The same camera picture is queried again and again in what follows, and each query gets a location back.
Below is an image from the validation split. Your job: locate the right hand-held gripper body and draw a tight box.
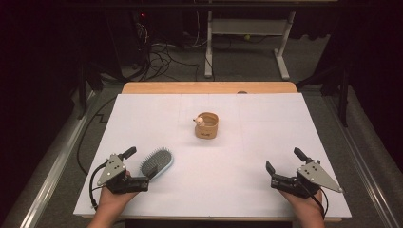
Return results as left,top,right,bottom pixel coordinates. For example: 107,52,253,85
270,160,344,200

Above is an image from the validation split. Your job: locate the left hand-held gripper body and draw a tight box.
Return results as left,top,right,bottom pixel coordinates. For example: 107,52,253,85
96,153,150,195

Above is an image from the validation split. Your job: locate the blue hairbrush with grey bristles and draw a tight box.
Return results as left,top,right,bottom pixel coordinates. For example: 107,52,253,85
140,147,175,183

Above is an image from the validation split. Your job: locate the tan cup with animal figure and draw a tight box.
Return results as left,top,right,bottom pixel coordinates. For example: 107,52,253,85
193,111,220,140

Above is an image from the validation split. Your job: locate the person's right hand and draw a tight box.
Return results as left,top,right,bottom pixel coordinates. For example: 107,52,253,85
278,189,325,220

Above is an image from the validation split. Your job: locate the person's left hand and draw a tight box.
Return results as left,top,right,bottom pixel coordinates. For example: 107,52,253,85
98,170,141,220

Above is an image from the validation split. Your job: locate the white table sheet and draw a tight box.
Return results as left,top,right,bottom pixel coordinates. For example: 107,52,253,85
73,93,353,219

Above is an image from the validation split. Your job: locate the black stand leg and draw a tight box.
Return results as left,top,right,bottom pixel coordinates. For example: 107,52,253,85
296,61,350,128
75,60,106,121

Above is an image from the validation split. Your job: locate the wooden table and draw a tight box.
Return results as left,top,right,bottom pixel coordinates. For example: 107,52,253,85
81,81,344,223

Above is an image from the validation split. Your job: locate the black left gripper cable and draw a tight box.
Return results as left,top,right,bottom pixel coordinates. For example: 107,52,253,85
88,160,110,212

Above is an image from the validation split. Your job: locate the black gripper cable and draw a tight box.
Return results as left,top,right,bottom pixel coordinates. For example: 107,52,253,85
88,160,110,212
300,182,330,220

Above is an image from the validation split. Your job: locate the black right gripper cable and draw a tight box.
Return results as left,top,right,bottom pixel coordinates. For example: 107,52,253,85
300,182,330,220

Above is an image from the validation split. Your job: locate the black floor cable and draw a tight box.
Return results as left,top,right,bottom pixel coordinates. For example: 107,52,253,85
76,96,118,176

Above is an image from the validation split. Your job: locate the metal floor rail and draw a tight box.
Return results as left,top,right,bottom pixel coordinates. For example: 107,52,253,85
322,94,403,228
18,90,97,228

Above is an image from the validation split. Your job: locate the tangle of floor cables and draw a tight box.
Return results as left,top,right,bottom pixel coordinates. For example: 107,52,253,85
131,12,202,82

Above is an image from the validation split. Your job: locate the white metal desk frame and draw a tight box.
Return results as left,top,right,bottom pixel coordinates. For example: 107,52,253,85
203,10,297,81

